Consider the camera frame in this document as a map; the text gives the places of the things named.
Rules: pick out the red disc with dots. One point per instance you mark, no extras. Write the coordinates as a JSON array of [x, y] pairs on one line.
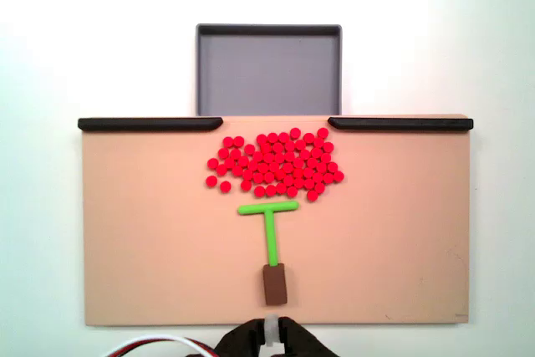
[[298, 163], [278, 147], [325, 158], [318, 142], [259, 191], [292, 155], [309, 184], [304, 154], [258, 176], [281, 157], [291, 191], [264, 166], [283, 137], [211, 181], [212, 162], [281, 187], [297, 173], [237, 170], [286, 166], [235, 153], [312, 195], [332, 166], [249, 149], [230, 161], [272, 137], [253, 164], [308, 172], [319, 187], [295, 132], [321, 167], [316, 152], [312, 162], [289, 146], [299, 183], [338, 176], [270, 189], [328, 178], [224, 152], [289, 181], [221, 170], [269, 156], [319, 177], [248, 174], [238, 141], [227, 141], [308, 137], [300, 144], [258, 155], [275, 166], [246, 185], [322, 132], [279, 175], [243, 160], [268, 176], [328, 147], [225, 186], [261, 139], [266, 148]]

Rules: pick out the beige board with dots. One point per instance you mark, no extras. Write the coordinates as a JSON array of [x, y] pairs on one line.
[[146, 227]]

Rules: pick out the grey tray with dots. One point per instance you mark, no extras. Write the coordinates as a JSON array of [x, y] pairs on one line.
[[269, 72]]

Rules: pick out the black rail strip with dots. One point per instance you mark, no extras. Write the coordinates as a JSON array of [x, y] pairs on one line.
[[146, 124], [401, 123]]

